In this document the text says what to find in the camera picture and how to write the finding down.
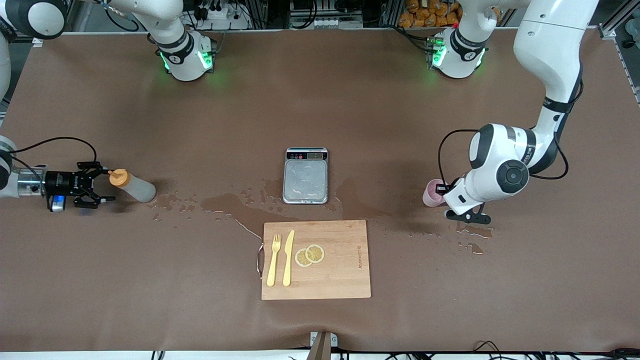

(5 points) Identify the pink plastic cup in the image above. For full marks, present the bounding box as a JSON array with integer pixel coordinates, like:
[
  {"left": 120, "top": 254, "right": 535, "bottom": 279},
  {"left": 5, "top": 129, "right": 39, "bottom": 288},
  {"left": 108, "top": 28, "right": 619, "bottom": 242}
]
[{"left": 422, "top": 179, "right": 447, "bottom": 208}]

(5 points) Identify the translucent sauce bottle orange cap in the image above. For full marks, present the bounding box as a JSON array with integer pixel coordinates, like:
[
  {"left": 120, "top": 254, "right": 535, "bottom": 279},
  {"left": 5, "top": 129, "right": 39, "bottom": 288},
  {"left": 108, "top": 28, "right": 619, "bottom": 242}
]
[{"left": 108, "top": 168, "right": 157, "bottom": 204}]

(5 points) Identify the triangular water puddle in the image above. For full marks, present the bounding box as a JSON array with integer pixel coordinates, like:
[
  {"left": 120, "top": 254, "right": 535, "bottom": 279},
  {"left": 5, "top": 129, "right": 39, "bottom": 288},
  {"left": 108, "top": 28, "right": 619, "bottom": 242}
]
[{"left": 332, "top": 179, "right": 388, "bottom": 221}]

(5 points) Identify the silver digital kitchen scale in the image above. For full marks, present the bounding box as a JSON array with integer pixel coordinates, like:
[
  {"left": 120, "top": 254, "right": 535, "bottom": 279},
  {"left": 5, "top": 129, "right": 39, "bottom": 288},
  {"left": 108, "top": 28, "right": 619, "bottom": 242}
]
[{"left": 282, "top": 147, "right": 329, "bottom": 205}]

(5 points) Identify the large water puddle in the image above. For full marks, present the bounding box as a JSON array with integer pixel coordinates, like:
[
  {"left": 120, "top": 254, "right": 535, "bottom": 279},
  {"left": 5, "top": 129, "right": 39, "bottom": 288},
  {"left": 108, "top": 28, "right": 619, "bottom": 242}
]
[{"left": 200, "top": 192, "right": 281, "bottom": 241}]

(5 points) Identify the yellow plastic knife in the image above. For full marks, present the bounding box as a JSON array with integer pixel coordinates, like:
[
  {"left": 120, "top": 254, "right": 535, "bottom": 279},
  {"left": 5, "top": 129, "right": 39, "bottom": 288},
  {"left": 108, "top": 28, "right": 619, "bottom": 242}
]
[{"left": 282, "top": 229, "right": 296, "bottom": 287}]

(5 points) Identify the orange snack bag pile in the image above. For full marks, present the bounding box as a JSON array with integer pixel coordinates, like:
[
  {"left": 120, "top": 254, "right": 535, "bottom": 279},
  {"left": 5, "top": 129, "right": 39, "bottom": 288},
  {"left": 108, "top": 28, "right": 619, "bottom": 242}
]
[{"left": 398, "top": 0, "right": 463, "bottom": 28}]

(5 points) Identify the yellow plastic fork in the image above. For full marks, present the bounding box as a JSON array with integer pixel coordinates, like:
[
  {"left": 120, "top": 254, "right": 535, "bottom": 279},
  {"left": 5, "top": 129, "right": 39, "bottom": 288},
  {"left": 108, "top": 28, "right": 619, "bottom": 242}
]
[{"left": 266, "top": 234, "right": 282, "bottom": 288}]

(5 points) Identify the white power strip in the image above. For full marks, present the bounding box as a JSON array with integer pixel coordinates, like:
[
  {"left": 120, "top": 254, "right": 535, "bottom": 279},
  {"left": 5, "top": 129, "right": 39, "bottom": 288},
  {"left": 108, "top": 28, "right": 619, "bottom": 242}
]
[{"left": 197, "top": 2, "right": 251, "bottom": 31}]

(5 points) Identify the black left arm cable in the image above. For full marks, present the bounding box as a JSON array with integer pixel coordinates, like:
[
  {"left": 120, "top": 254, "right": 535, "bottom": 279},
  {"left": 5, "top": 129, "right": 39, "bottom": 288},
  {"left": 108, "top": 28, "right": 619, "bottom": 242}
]
[{"left": 438, "top": 62, "right": 585, "bottom": 190}]

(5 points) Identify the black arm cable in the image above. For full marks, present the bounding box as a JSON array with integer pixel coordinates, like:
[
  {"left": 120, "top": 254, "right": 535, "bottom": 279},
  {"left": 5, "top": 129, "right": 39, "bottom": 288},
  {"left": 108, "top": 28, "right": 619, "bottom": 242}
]
[
  {"left": 9, "top": 137, "right": 98, "bottom": 173},
  {"left": 438, "top": 62, "right": 585, "bottom": 190}
]

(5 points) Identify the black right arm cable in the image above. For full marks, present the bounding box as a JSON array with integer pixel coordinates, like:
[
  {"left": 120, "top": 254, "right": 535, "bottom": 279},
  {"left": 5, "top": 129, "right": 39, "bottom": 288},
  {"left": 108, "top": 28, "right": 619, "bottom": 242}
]
[{"left": 9, "top": 137, "right": 98, "bottom": 173}]

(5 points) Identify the wooden cutting board metal handle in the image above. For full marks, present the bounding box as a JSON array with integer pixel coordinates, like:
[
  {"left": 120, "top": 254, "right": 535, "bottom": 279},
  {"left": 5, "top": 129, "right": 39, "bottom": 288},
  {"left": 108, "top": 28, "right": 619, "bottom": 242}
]
[{"left": 256, "top": 219, "right": 372, "bottom": 301}]

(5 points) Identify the aluminium frame rail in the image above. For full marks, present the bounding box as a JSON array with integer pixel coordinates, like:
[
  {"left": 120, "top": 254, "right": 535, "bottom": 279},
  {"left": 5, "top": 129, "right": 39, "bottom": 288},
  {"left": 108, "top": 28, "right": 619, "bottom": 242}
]
[{"left": 597, "top": 0, "right": 640, "bottom": 41}]

